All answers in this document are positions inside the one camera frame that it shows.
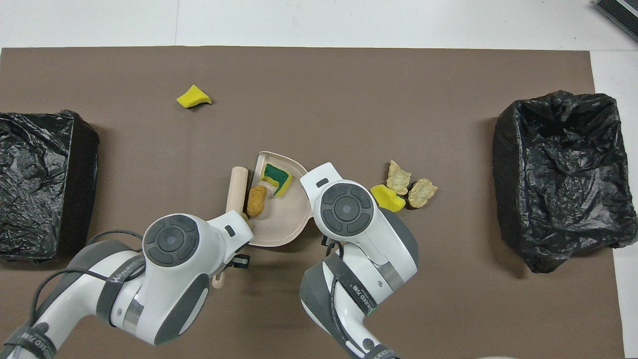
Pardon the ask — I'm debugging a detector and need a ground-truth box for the yellow sponge piece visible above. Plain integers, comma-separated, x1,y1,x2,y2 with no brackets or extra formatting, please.
176,84,212,109
370,184,407,213

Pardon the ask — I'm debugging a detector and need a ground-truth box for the beige plastic dustpan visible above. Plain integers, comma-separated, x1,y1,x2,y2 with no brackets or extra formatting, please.
248,151,314,247

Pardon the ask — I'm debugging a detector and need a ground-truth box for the black ribbed object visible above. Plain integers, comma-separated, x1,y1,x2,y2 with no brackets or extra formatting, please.
596,0,638,41

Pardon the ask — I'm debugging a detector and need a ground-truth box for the yellow and green sponge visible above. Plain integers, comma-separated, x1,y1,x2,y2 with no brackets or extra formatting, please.
260,164,295,197

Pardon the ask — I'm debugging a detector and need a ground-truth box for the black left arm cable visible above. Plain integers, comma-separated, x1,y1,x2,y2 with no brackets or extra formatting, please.
30,228,146,322

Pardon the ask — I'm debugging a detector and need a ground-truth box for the large black bag-lined bin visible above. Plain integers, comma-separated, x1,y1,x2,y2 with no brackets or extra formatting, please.
492,90,638,274

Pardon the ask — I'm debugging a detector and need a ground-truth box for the beige brush with black bristles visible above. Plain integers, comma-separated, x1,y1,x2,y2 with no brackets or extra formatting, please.
212,167,249,290

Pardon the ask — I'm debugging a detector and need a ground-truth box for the brown table mat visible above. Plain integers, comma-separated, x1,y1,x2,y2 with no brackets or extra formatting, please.
0,46,625,359

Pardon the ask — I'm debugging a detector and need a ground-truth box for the small black bag-lined bin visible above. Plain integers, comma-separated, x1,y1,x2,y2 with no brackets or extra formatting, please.
0,110,99,262

